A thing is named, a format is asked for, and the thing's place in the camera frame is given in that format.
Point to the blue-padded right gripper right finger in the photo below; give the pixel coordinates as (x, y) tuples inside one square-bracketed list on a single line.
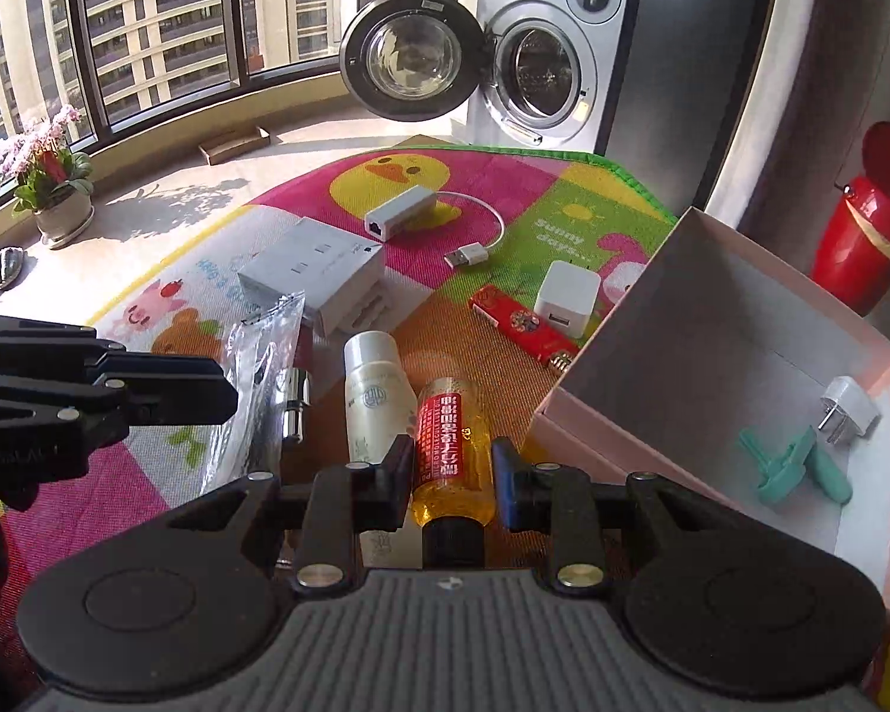
[(556, 501)]

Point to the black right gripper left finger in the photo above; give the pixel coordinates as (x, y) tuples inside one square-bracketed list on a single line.
[(343, 502)]

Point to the orange liquid bottle red label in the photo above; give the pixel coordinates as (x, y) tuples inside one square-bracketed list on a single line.
[(453, 495)]

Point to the white cable packaging box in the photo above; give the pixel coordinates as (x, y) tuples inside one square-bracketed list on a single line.
[(341, 274)]

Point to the teal plastic hook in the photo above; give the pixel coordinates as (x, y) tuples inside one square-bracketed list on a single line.
[(782, 474)]

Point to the white two-pin plug adapter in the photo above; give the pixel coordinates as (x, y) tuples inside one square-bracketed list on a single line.
[(848, 411)]

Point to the white cosmetic bottle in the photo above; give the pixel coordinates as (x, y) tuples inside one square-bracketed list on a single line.
[(380, 404)]

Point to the clear plastic bag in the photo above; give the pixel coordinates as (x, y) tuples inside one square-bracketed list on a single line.
[(256, 358)]

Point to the chrome metal cylinder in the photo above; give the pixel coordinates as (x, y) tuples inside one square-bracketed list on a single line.
[(292, 394)]

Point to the red patterned lighter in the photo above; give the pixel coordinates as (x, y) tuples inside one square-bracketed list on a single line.
[(524, 328)]

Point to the pink cardboard box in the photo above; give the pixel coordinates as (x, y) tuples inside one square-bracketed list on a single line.
[(719, 336)]

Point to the potted pink flower plant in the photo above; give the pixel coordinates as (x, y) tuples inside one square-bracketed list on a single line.
[(52, 182)]

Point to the colourful cartoon play mat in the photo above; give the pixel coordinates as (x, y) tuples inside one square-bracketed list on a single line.
[(582, 211)]

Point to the white ethernet USB adapter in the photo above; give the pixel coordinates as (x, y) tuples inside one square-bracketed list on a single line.
[(392, 216)]

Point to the brown cardboard piece on floor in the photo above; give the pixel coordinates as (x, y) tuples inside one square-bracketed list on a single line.
[(231, 145)]

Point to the red goblet trash bin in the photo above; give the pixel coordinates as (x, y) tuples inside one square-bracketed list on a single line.
[(852, 261)]

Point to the round black washer door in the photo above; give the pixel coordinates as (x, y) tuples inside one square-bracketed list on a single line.
[(413, 60)]

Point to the silver front-load washing machine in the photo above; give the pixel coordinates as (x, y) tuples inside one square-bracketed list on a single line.
[(552, 73)]

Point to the white USB wall charger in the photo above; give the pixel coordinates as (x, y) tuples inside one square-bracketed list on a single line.
[(567, 297)]

